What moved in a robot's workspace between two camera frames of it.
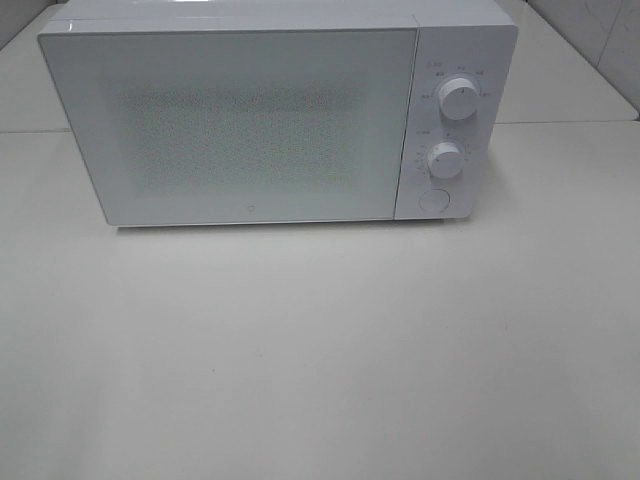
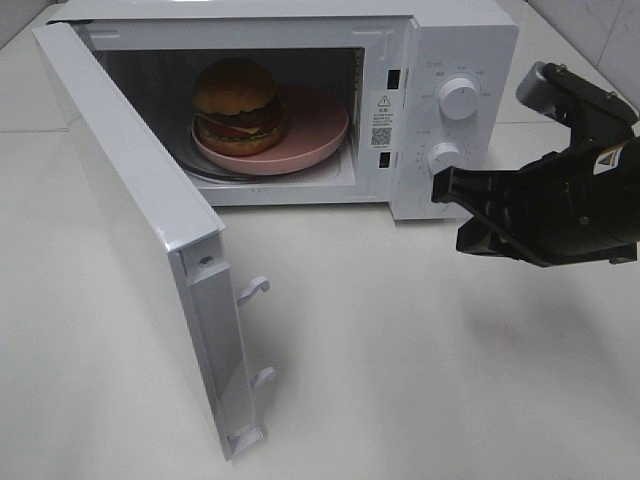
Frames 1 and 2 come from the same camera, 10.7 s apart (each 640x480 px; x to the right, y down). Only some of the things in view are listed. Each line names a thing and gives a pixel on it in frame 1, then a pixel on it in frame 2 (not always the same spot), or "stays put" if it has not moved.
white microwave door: (216, 127) -> (170, 240)
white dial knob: (445, 160) stays put
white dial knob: (459, 98) stays put
